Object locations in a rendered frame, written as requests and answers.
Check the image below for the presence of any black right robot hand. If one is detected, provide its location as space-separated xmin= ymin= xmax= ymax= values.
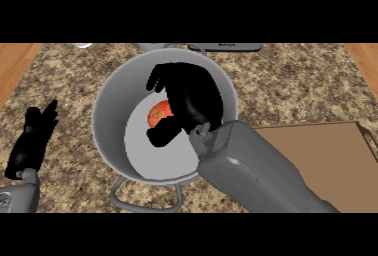
xmin=145 ymin=62 xmax=225 ymax=148

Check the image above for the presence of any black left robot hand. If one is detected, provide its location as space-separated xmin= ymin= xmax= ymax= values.
xmin=3 ymin=99 xmax=61 ymax=181

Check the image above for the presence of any orange squash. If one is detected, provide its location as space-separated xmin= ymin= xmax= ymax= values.
xmin=147 ymin=99 xmax=176 ymax=129

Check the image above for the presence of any grey metal pot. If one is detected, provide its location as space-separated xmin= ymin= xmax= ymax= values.
xmin=92 ymin=43 xmax=241 ymax=214

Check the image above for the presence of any dark grey flat appliance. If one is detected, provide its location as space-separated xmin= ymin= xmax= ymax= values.
xmin=188 ymin=43 xmax=263 ymax=53

